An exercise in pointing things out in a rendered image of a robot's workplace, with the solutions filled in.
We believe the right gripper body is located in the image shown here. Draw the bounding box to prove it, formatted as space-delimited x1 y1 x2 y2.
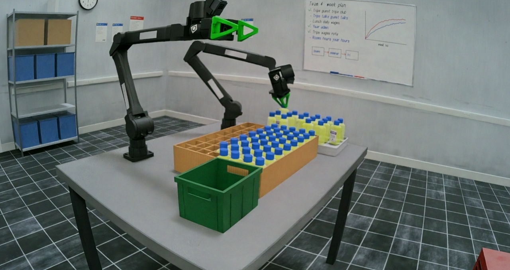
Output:
200 18 238 41

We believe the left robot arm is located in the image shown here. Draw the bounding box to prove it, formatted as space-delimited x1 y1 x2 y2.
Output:
183 40 295 130

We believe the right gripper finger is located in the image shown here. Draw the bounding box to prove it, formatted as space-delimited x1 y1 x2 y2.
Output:
211 16 238 40
237 20 258 41

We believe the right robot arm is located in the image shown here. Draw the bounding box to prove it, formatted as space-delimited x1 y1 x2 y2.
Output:
109 0 228 162

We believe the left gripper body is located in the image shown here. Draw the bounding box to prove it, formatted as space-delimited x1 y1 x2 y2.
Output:
269 80 290 99

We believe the white rimmed tray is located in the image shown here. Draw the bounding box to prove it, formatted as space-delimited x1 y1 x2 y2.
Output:
317 137 348 156

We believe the brown cardboard carton with dividers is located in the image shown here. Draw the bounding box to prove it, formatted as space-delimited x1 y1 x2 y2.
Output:
173 122 319 199

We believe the green plastic crate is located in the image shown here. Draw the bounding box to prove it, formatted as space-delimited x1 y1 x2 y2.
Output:
174 157 263 233

